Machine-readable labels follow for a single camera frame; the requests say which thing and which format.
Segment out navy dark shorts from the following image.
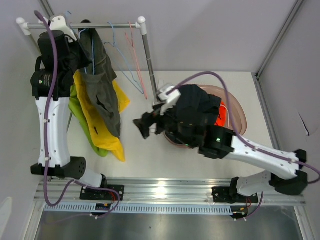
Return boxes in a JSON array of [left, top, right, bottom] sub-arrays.
[[171, 84, 222, 126]]

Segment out yellow shorts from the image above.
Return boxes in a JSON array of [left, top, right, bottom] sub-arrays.
[[73, 71, 126, 162]]

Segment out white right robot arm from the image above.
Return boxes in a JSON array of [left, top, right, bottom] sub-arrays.
[[133, 105, 308, 202]]

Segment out olive green shorts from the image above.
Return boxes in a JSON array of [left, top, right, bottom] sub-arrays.
[[80, 29, 121, 138]]

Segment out translucent pink plastic basin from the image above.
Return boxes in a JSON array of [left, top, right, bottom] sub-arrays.
[[165, 84, 248, 149]]

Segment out slotted grey cable duct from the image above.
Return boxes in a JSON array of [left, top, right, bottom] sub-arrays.
[[44, 202, 245, 216]]

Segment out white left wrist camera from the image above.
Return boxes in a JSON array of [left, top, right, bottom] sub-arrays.
[[44, 15, 78, 43]]

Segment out lime green shorts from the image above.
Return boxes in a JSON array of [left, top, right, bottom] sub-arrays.
[[68, 85, 108, 158]]

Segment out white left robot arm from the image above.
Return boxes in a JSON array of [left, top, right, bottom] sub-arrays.
[[30, 30, 109, 200]]

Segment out orange shorts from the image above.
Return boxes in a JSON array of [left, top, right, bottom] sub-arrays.
[[214, 101, 230, 127]]

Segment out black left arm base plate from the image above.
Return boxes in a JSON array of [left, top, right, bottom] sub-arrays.
[[79, 184, 125, 201]]

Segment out metal clothes rack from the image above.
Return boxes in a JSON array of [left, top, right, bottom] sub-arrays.
[[15, 15, 165, 133]]

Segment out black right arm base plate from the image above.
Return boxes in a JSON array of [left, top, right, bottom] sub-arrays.
[[211, 186, 259, 204]]

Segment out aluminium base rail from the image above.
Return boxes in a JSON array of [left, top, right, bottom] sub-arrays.
[[33, 177, 306, 207]]

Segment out pink wire hanger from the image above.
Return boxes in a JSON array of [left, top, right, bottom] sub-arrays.
[[124, 21, 148, 100]]

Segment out blue hanger with olive shorts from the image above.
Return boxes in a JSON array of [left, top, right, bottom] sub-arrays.
[[66, 10, 96, 75]]

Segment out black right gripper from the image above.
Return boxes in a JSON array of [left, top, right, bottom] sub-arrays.
[[132, 100, 194, 149]]

